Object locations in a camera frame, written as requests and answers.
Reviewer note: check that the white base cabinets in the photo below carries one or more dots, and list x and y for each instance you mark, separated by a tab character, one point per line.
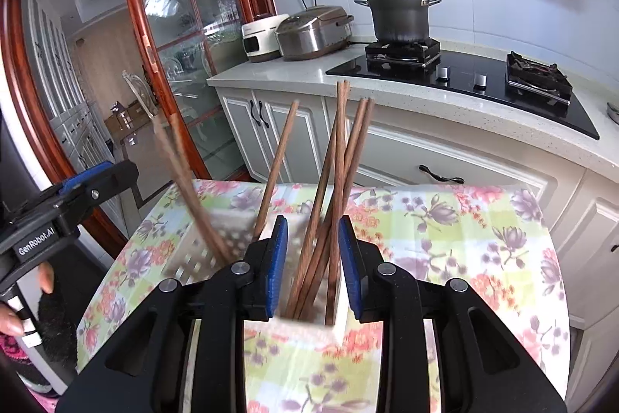
387	151

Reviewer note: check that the pink patterned clothing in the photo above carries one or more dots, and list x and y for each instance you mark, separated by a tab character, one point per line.
12	352

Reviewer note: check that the white kitchen appliance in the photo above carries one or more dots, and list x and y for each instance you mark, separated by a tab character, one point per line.
258	40

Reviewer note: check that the red wooden glass sliding door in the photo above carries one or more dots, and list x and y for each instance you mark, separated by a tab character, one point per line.
133	6

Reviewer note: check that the person's left hand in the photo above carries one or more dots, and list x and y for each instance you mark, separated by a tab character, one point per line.
46	277

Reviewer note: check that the black glass gas cooktop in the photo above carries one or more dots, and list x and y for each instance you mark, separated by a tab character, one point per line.
483	99

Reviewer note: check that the red wooden door frame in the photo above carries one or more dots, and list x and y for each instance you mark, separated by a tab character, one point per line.
104	234

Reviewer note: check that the white stone countertop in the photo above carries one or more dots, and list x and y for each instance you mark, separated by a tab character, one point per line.
290	74

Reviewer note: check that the dark grey lidded pot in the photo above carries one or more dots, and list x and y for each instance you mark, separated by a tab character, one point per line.
399	21

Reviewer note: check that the brown wooden chopstick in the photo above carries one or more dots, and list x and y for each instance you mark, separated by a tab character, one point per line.
345	127
186	149
320	180
168	149
363	127
339	127
278	161
353	127

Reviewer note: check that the black burner pan support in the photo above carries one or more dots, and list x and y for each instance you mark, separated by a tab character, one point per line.
401	55
537	76

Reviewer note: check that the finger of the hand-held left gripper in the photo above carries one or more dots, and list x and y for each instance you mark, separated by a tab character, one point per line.
113	183
82	178

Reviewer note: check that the white tall cabinet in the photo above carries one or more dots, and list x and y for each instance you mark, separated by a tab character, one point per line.
63	93

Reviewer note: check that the cream perforated utensil holder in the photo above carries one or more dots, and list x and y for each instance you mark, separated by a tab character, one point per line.
203	258

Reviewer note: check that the floral tablecloth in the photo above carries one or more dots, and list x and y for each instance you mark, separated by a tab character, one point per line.
435	239

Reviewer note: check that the cardboard boxes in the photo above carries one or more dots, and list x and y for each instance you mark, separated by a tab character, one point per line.
121	118

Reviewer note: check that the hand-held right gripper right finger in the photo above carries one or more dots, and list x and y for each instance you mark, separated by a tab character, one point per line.
349	268

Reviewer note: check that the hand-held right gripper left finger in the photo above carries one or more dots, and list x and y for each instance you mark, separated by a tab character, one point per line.
276	268

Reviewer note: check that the black fuzzy slipper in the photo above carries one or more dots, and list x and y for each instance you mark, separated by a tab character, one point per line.
60	335

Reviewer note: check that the silver rice cooker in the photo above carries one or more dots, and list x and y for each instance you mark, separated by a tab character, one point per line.
314	35

